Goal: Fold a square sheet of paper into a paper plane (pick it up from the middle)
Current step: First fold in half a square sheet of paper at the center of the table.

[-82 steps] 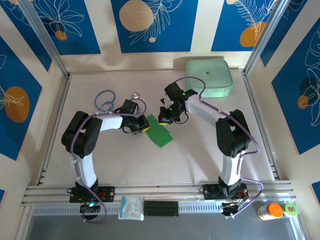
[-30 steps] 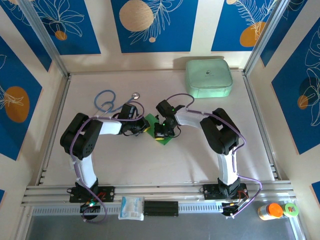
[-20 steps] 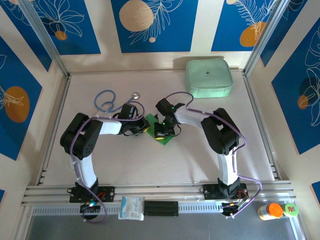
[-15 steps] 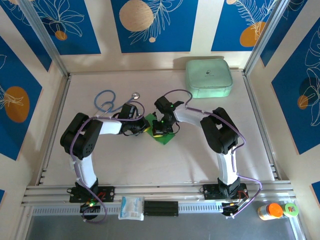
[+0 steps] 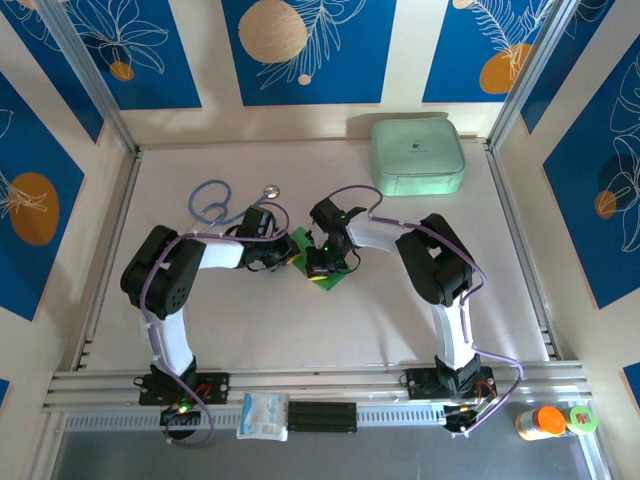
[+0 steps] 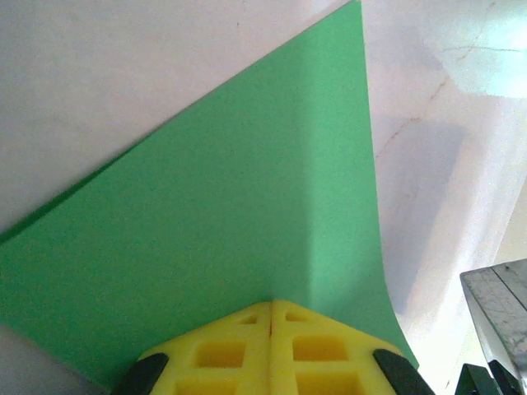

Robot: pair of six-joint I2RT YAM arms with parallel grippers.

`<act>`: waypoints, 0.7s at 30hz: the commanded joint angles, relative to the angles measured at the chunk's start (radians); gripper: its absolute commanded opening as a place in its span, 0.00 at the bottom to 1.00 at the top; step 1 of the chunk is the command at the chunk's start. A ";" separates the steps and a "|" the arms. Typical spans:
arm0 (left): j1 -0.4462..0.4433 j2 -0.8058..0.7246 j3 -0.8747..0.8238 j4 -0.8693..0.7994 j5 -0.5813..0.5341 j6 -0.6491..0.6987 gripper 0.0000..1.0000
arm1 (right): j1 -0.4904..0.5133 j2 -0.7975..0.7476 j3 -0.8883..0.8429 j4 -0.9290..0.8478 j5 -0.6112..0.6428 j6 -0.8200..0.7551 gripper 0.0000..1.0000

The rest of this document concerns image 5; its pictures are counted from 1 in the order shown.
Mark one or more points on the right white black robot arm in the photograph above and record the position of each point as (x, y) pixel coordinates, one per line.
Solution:
(455, 335)

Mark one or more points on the aluminium side rail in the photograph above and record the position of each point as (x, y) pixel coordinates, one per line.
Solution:
(525, 260)
(107, 260)

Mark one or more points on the small green round container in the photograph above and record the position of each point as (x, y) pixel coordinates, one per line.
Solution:
(582, 419)

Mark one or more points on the green cloth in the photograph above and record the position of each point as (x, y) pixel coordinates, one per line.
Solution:
(301, 236)

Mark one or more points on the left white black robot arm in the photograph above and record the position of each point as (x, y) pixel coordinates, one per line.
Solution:
(175, 340)

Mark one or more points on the aluminium mounting rail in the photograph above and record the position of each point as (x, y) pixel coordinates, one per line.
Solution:
(325, 382)

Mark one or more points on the aluminium frame post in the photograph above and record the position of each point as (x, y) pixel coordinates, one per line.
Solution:
(533, 75)
(90, 75)

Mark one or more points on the black rectangular block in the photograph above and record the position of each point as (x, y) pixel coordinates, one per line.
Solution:
(322, 417)

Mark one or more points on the mint green zip case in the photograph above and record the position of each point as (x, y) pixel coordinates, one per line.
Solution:
(417, 155)

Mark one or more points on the white blue tissue packet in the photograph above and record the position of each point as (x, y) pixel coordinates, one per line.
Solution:
(262, 417)

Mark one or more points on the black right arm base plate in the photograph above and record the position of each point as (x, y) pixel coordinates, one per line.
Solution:
(420, 385)

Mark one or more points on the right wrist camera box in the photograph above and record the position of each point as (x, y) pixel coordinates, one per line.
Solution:
(314, 239)

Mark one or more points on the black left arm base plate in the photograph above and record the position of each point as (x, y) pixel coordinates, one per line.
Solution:
(215, 387)

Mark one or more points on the blue floral wall panel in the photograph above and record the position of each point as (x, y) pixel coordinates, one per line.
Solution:
(30, 150)
(450, 50)
(57, 65)
(350, 75)
(566, 60)
(165, 60)
(600, 225)

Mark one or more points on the blue stethoscope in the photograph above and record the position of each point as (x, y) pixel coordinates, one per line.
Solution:
(272, 190)

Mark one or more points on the clear jar orange lid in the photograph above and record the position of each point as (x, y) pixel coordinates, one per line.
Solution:
(542, 424)

